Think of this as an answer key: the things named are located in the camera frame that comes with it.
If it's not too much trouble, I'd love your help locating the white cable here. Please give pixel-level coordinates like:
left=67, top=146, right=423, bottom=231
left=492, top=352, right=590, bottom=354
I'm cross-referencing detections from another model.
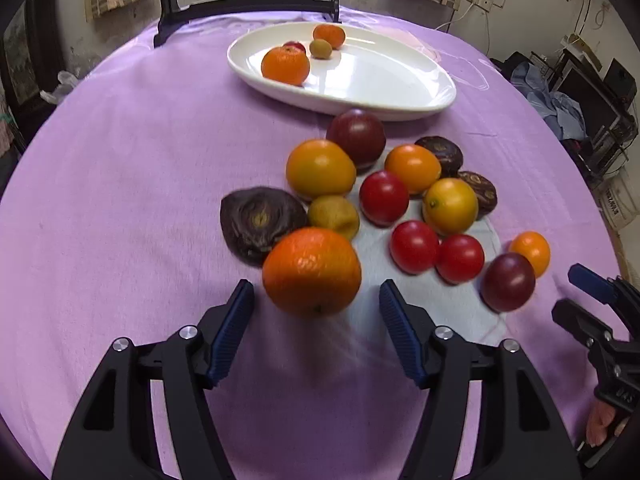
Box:
left=435, top=0, right=521, bottom=33

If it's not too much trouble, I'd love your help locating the white printed bag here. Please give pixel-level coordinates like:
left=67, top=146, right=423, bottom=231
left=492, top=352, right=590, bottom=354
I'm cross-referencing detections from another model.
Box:
left=597, top=170, right=636, bottom=231

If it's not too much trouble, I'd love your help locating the white oval plate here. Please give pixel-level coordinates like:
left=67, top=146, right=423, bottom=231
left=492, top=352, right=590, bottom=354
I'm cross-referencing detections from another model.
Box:
left=226, top=21, right=457, bottom=122

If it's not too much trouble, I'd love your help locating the blue cloth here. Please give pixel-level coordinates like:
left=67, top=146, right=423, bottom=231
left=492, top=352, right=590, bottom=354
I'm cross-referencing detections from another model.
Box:
left=510, top=60, right=588, bottom=141

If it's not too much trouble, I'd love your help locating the person's right hand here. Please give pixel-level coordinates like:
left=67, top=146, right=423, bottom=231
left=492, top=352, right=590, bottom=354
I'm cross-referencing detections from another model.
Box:
left=586, top=401, right=627, bottom=448

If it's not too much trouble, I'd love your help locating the yellow tomato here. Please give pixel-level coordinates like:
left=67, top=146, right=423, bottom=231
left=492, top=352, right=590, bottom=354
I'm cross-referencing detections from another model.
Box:
left=422, top=178, right=479, bottom=236

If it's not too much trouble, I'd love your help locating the black chair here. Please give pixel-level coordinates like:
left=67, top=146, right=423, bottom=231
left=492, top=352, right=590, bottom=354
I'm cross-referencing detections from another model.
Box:
left=153, top=0, right=348, bottom=49

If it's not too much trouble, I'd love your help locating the large orange tomato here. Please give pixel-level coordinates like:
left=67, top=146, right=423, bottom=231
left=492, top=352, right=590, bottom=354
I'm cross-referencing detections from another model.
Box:
left=285, top=139, right=357, bottom=201

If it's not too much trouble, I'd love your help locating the large dark purple tomato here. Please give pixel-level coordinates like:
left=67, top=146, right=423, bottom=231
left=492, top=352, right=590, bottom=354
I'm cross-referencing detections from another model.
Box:
left=326, top=108, right=387, bottom=170

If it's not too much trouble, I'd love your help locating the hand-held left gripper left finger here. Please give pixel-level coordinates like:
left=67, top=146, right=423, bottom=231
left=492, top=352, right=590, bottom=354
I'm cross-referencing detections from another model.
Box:
left=51, top=280, right=256, bottom=480

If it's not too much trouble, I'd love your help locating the black metal rack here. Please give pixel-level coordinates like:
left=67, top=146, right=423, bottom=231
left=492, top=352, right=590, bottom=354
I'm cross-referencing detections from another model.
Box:
left=550, top=50, right=640, bottom=176

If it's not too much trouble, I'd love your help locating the clear plastic bag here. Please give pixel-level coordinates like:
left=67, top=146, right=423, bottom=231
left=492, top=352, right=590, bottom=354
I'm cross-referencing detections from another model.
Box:
left=40, top=71, right=83, bottom=106

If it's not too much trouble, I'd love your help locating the small yellow wrinkled fruit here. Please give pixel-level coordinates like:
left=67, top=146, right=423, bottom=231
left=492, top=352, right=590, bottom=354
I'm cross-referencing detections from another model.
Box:
left=307, top=195, right=361, bottom=241

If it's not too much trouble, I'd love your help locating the large dark wrinkled fruit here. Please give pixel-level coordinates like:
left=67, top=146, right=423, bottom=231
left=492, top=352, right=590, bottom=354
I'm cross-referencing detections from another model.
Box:
left=220, top=186, right=309, bottom=267

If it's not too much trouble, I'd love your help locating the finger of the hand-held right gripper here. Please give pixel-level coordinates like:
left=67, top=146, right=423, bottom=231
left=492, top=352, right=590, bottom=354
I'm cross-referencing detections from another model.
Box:
left=568, top=263, right=640, bottom=326
left=551, top=298, right=618, bottom=361

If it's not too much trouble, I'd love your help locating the dark brown round fruit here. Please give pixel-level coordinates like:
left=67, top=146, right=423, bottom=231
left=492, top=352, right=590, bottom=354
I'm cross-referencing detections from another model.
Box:
left=414, top=136, right=464, bottom=179
left=457, top=170, right=498, bottom=217

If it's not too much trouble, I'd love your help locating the large mandarin orange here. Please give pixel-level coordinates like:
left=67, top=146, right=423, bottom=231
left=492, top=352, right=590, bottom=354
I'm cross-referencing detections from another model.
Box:
left=261, top=227, right=362, bottom=317

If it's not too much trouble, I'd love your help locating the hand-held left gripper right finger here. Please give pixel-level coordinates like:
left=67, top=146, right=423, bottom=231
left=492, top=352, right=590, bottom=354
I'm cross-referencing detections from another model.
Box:
left=378, top=279, right=583, bottom=480

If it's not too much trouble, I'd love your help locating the small orange tomato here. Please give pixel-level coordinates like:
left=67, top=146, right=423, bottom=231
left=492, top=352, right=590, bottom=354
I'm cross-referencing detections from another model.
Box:
left=509, top=231, right=552, bottom=279

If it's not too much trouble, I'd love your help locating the purple tablecloth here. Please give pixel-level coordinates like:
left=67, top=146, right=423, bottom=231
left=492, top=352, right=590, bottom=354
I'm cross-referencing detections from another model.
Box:
left=0, top=10, right=631, bottom=480

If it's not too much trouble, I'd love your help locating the dark wooden cabinet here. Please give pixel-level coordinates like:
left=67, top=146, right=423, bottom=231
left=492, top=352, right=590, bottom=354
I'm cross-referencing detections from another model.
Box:
left=0, top=0, right=76, bottom=126

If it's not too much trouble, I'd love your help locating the small mandarin orange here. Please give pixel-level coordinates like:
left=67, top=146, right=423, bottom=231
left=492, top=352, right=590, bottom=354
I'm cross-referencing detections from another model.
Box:
left=312, top=24, right=347, bottom=51

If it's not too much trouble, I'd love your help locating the black speaker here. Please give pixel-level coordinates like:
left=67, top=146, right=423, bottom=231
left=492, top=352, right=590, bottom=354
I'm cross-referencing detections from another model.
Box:
left=602, top=58, right=638, bottom=103

